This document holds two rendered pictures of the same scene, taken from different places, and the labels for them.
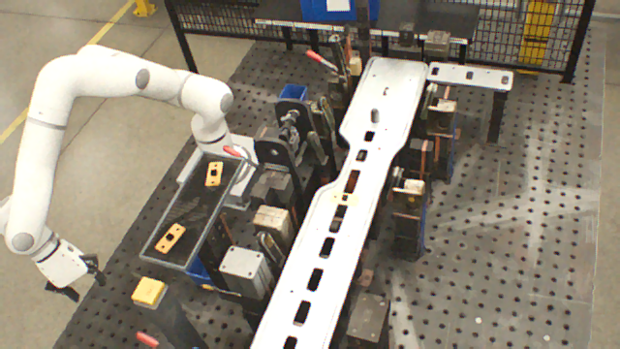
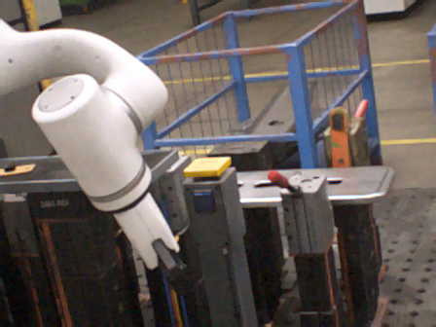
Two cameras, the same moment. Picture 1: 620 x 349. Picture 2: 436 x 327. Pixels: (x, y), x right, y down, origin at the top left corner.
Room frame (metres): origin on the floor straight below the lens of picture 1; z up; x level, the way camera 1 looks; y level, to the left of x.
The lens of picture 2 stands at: (0.80, 1.71, 1.55)
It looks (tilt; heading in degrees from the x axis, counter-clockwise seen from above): 17 degrees down; 264
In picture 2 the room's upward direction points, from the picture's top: 10 degrees counter-clockwise
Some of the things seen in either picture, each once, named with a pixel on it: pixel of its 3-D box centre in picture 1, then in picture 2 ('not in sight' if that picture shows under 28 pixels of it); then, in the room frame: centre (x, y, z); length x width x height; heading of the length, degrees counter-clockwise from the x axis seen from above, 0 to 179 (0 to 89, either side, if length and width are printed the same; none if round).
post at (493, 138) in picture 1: (497, 112); not in sight; (1.31, -0.73, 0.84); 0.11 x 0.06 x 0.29; 61
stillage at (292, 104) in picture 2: not in sight; (269, 118); (0.08, -2.36, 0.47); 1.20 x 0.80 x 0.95; 59
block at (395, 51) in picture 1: (405, 79); not in sight; (1.59, -0.46, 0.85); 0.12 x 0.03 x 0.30; 61
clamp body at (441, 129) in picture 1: (439, 142); not in sight; (1.21, -0.47, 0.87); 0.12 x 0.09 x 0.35; 61
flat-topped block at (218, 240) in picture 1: (218, 252); (93, 295); (0.91, 0.31, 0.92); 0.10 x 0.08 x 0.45; 151
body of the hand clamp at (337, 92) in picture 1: (342, 113); not in sight; (1.44, -0.18, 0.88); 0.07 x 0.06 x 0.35; 61
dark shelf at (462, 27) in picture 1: (362, 14); not in sight; (1.84, -0.35, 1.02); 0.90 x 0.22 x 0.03; 61
